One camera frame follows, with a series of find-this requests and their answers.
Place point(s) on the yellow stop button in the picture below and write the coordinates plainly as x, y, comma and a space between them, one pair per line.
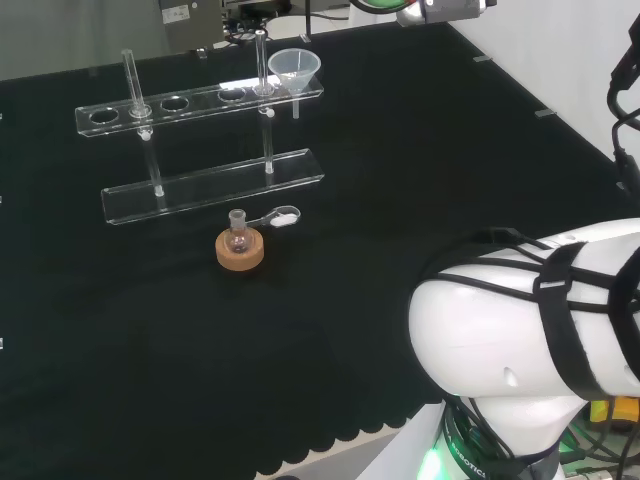
617, 412

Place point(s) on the grey metal box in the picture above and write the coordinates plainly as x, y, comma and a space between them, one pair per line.
190, 25

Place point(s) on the clear acrylic funnel stand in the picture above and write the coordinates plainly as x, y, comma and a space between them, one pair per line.
210, 187

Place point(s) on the black bench cloth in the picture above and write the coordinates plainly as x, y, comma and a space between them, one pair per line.
150, 325

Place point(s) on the black tripod leg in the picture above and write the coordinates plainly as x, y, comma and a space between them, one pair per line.
308, 17

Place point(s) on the grey tape strip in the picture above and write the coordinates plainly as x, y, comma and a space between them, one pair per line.
483, 59
545, 113

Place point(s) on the small round-bottom glass flask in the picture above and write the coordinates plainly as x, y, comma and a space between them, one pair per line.
237, 241

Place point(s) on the clear plastic funnel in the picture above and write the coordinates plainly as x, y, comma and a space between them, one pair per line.
295, 67

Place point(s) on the glass weighing funnel with powder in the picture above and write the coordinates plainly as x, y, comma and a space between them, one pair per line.
284, 217

